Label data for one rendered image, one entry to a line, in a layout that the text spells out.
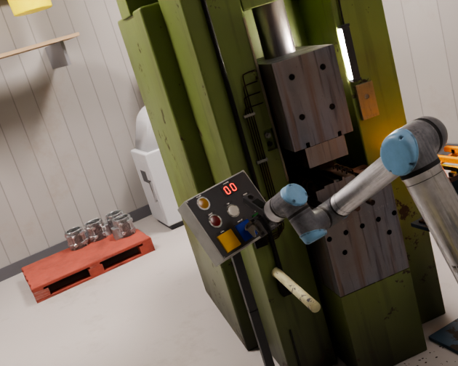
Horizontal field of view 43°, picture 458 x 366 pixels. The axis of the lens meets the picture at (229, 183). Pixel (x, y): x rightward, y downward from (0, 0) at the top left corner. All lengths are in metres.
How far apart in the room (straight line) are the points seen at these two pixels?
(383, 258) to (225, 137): 0.94
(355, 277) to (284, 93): 0.92
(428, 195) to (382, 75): 1.35
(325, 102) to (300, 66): 0.20
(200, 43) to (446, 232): 1.38
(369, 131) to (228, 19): 0.87
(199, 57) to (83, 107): 3.75
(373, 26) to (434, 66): 2.87
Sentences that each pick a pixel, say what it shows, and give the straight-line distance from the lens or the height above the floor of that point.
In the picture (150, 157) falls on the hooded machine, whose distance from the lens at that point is 5.61.
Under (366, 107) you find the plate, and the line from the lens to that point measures 2.88.
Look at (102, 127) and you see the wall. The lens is 6.29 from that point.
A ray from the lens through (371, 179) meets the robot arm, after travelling 1.96.
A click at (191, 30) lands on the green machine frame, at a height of 1.81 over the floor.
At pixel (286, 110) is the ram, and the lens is 2.57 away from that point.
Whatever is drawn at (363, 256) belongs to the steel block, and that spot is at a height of 0.62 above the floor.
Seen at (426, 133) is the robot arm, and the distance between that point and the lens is 1.68.
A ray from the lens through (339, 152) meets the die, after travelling 2.70.
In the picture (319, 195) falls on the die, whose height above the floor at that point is 0.96.
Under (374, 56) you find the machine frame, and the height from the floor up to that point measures 1.46.
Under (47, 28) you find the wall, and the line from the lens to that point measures 6.20.
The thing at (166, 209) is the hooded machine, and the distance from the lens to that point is 5.73.
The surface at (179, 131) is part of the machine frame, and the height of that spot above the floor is 1.34.
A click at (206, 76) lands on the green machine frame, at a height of 1.61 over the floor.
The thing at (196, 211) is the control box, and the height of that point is 1.15.
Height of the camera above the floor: 1.84
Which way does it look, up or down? 16 degrees down
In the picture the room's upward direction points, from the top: 17 degrees counter-clockwise
